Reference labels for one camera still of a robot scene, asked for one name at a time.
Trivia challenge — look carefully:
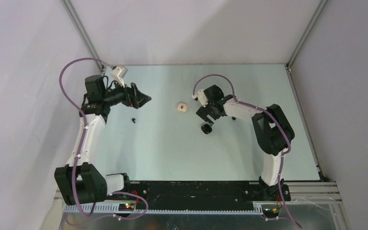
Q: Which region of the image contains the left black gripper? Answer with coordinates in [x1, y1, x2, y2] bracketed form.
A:
[103, 77, 151, 109]

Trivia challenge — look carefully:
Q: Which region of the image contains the black earbud charging case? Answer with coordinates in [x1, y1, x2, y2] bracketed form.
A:
[201, 124, 212, 135]

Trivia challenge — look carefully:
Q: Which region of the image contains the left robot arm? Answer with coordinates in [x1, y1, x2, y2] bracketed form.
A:
[54, 75, 151, 206]

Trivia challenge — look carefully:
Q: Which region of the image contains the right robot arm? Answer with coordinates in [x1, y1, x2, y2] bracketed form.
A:
[192, 85, 295, 201]

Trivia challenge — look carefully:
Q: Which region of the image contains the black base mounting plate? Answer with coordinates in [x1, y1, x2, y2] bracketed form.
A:
[125, 181, 291, 212]

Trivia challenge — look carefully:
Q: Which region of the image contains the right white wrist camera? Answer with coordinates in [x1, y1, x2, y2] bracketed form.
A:
[192, 89, 208, 107]

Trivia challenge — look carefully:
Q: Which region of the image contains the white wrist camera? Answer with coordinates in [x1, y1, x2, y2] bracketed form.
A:
[111, 66, 127, 88]
[192, 89, 208, 107]

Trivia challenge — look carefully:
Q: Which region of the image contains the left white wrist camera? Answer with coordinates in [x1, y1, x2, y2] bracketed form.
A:
[111, 66, 127, 88]

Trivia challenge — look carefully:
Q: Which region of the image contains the left aluminium frame post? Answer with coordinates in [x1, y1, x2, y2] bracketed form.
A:
[60, 0, 99, 59]

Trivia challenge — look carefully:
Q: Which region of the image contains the aluminium frame post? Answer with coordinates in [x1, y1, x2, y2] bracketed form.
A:
[60, 0, 99, 59]
[285, 0, 331, 182]

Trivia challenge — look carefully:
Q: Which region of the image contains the right aluminium frame post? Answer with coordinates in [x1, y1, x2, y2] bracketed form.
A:
[285, 0, 331, 182]

